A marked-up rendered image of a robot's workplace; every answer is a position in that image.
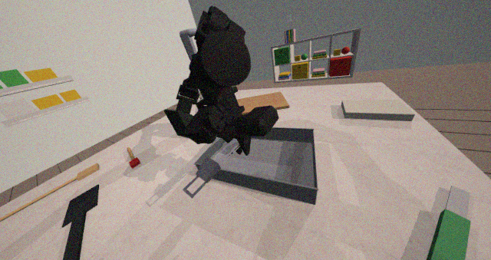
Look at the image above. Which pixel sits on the wooden board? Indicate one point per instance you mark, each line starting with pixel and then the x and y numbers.
pixel 276 99

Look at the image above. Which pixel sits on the beige flat rectangular slab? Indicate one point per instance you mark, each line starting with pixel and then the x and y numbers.
pixel 376 110

